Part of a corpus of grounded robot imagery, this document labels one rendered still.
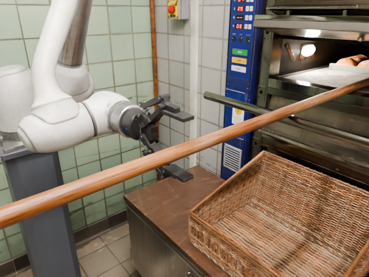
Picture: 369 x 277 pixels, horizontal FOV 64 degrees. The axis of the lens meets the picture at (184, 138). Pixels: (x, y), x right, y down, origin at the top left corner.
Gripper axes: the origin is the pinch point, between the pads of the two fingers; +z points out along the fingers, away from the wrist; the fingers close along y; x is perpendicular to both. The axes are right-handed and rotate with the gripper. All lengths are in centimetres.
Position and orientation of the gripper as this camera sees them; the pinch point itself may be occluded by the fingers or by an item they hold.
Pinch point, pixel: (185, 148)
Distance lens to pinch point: 61.6
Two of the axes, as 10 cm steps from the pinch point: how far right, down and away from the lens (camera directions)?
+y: 0.0, 9.2, 4.0
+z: 6.4, 3.0, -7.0
